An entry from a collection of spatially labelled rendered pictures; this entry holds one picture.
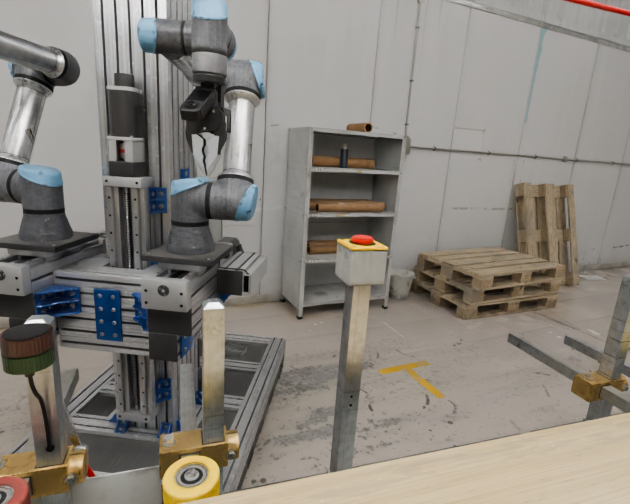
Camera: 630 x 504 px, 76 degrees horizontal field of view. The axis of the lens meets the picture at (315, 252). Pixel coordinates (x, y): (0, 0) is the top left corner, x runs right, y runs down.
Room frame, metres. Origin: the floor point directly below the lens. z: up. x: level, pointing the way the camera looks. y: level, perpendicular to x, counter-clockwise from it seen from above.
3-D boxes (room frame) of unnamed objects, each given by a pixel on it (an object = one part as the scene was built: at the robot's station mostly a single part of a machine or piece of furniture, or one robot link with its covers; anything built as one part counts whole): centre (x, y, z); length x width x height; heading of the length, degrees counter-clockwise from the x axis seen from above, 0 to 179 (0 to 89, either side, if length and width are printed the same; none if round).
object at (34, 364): (0.50, 0.38, 1.08); 0.06 x 0.06 x 0.02
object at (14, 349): (0.50, 0.38, 1.10); 0.06 x 0.06 x 0.02
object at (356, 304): (0.71, -0.09, 0.93); 0.05 x 0.05 x 0.45; 19
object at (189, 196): (1.27, 0.40, 1.21); 0.13 x 0.12 x 0.14; 93
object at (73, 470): (0.53, 0.42, 0.85); 0.14 x 0.06 x 0.05; 109
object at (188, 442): (0.62, 0.18, 0.84); 0.14 x 0.06 x 0.05; 109
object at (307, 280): (3.54, -0.21, 0.78); 0.90 x 0.45 x 1.55; 116
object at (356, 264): (0.71, -0.08, 1.18); 0.07 x 0.07 x 0.08; 19
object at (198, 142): (0.96, 0.27, 1.35); 0.06 x 0.03 x 0.09; 175
